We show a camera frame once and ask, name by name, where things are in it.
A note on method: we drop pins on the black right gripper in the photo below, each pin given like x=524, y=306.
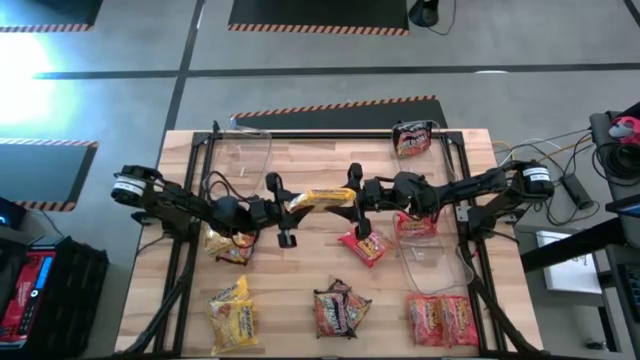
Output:
x=380, y=195

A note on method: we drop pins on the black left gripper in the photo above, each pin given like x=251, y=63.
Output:
x=260, y=212

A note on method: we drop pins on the yellow Maruchan noodle packet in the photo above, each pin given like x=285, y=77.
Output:
x=232, y=325
x=220, y=245
x=230, y=290
x=320, y=199

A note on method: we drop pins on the red noodle packet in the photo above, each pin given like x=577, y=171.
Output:
x=425, y=320
x=415, y=227
x=460, y=320
x=367, y=247

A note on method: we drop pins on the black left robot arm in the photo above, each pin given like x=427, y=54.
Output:
x=190, y=205

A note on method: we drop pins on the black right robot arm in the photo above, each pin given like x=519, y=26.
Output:
x=465, y=187

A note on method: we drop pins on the clear plastic bin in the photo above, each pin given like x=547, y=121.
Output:
x=245, y=155
x=435, y=265
x=437, y=150

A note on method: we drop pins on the black hazard-striped floor mat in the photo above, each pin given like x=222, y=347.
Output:
x=50, y=12
x=40, y=175
x=320, y=12
x=325, y=117

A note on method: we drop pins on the black round stand base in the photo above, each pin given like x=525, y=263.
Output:
x=424, y=12

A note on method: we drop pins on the black metal beam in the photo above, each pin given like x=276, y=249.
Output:
x=570, y=247

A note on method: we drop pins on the black power adapter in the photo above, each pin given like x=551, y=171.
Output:
x=576, y=191

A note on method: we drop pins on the white box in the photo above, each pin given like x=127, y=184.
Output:
x=570, y=270

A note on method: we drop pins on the black storage crate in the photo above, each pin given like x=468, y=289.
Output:
x=80, y=300

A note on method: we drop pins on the dark grey side desk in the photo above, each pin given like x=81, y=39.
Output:
x=600, y=130

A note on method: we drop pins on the dark laptop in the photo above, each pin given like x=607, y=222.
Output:
x=625, y=207

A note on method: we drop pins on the small black floor object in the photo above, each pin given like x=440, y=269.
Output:
x=595, y=345

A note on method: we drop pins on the black blue-lit device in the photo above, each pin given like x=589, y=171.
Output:
x=10, y=215

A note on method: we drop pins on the red and pink object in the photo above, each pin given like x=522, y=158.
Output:
x=627, y=129

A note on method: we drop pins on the red electronic device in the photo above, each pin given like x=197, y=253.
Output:
x=22, y=300

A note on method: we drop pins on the dark keyboard device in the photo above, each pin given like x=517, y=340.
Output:
x=631, y=292

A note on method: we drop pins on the black aluminium table frame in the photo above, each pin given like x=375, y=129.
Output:
x=325, y=135

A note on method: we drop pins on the grey metal bracket plate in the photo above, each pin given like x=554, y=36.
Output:
x=464, y=212

